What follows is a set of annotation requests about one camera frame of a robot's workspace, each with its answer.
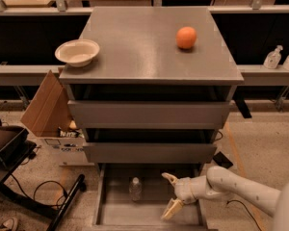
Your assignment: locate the grey drawer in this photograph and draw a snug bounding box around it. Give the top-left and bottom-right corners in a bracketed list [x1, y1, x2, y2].
[68, 101, 229, 129]
[92, 164, 207, 231]
[84, 142, 217, 164]

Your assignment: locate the black floor cable left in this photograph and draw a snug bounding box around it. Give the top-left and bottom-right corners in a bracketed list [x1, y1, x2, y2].
[10, 173, 68, 210]

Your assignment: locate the black cart frame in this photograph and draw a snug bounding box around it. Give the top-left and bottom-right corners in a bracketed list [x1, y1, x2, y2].
[0, 140, 87, 231]

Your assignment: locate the grey middle drawer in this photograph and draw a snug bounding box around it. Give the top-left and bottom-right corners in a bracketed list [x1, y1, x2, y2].
[84, 142, 217, 164]

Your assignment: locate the grey bottom drawer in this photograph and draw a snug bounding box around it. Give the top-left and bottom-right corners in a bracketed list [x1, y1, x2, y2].
[92, 164, 207, 231]

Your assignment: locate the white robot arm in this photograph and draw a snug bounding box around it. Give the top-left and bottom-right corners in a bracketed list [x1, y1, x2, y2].
[162, 166, 289, 231]

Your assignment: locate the black floor cable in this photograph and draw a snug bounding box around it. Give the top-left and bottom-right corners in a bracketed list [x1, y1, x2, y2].
[10, 173, 68, 210]
[226, 199, 264, 231]

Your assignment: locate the grey top drawer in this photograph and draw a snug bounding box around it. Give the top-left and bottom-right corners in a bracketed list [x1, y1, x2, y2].
[68, 101, 229, 129]

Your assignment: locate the black floor cable right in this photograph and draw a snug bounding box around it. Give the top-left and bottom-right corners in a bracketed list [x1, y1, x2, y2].
[226, 199, 264, 231]

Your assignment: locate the orange fruit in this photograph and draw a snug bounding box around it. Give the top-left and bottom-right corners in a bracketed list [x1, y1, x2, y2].
[176, 27, 197, 49]

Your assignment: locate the clear plastic water bottle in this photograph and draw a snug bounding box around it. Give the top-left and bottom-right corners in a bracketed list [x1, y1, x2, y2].
[129, 177, 142, 201]

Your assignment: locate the black power adapter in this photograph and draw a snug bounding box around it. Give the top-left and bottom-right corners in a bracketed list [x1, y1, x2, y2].
[213, 152, 233, 168]

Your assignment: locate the brown cardboard box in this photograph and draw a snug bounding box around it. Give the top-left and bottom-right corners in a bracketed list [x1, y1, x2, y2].
[21, 70, 92, 167]

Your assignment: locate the white paper bowl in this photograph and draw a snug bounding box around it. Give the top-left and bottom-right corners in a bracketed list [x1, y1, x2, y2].
[55, 39, 100, 67]

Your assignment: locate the grey drawer cabinet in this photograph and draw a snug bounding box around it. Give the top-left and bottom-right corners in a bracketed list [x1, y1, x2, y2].
[59, 6, 245, 172]

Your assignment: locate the black tray on cart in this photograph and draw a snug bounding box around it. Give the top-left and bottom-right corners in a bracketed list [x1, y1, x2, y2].
[0, 126, 28, 164]

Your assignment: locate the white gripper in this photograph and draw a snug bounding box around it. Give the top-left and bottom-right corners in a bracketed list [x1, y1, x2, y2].
[161, 172, 198, 220]

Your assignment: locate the shoe at bottom left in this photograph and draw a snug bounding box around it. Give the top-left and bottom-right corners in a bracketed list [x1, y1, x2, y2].
[0, 218, 18, 231]

